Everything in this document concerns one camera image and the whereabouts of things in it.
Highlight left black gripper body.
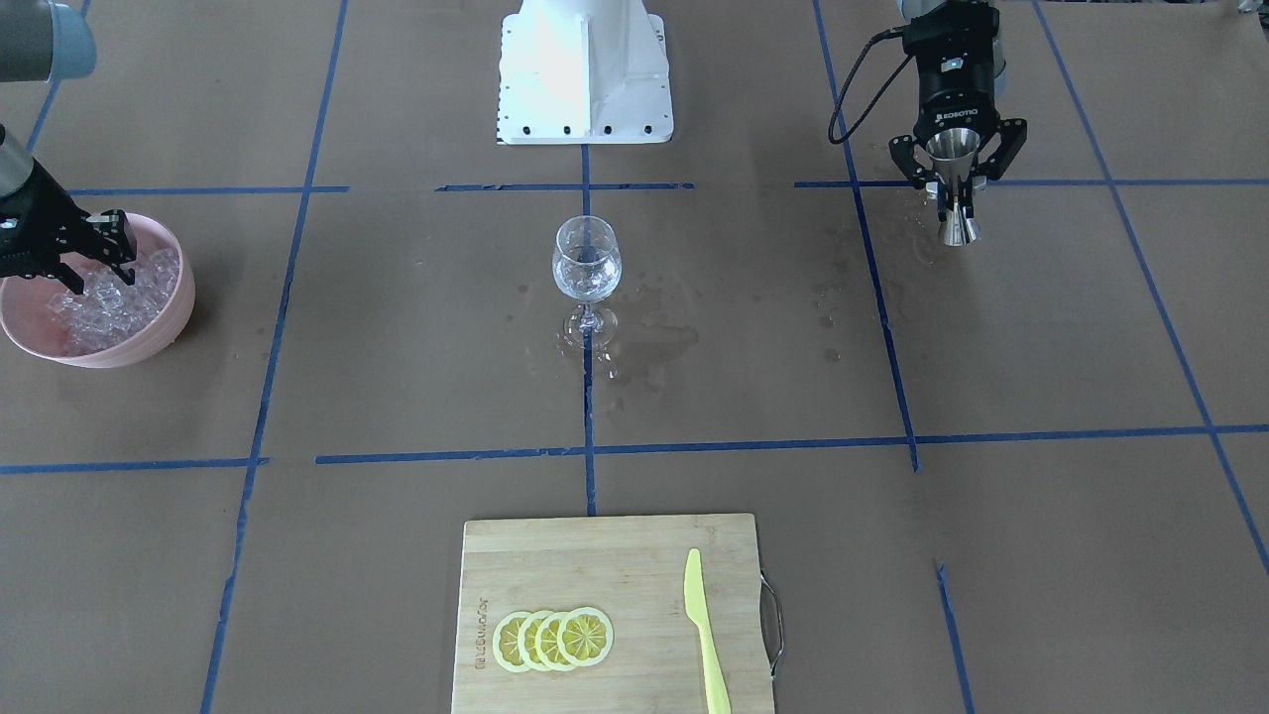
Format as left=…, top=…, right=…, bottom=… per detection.
left=912, top=47, right=1003, bottom=145

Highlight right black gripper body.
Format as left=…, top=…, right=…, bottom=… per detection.
left=1, top=162, right=89, bottom=279

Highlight steel cocktail jigger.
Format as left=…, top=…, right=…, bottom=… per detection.
left=925, top=127, right=981, bottom=247

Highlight clear ice cubes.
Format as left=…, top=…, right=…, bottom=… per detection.
left=47, top=247, right=181, bottom=356

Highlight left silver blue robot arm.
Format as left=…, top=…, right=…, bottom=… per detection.
left=892, top=1, right=1028, bottom=202

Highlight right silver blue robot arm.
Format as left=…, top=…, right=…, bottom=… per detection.
left=1, top=1, right=137, bottom=295

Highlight clear wine glass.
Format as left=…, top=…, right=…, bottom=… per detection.
left=551, top=216, right=623, bottom=351

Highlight pink bowl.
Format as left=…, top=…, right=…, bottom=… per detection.
left=3, top=213, right=195, bottom=369

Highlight wooden cutting board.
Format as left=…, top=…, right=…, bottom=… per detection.
left=450, top=514, right=775, bottom=713

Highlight yellow plastic knife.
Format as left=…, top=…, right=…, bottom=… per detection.
left=681, top=547, right=733, bottom=713

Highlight lemon slice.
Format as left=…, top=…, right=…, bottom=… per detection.
left=557, top=606, right=615, bottom=667
left=494, top=611, right=530, bottom=673
left=534, top=613, right=576, bottom=672
left=516, top=610, right=555, bottom=672

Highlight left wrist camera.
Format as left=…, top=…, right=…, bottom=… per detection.
left=902, top=3, right=1000, bottom=58

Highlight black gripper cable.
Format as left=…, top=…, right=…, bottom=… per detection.
left=829, top=28, right=917, bottom=146

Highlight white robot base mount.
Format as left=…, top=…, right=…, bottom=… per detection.
left=496, top=1, right=675, bottom=146

